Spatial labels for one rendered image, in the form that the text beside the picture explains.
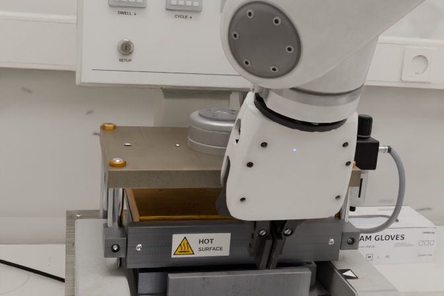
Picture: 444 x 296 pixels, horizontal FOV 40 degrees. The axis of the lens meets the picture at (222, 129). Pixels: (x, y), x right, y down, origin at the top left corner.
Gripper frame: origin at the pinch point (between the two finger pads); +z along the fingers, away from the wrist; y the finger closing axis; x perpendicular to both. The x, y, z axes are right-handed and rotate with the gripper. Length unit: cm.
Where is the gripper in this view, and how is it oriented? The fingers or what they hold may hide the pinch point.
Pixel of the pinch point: (265, 243)
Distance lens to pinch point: 57.8
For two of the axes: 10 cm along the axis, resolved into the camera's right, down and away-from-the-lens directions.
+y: 9.7, 0.1, 2.5
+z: -1.4, 8.3, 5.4
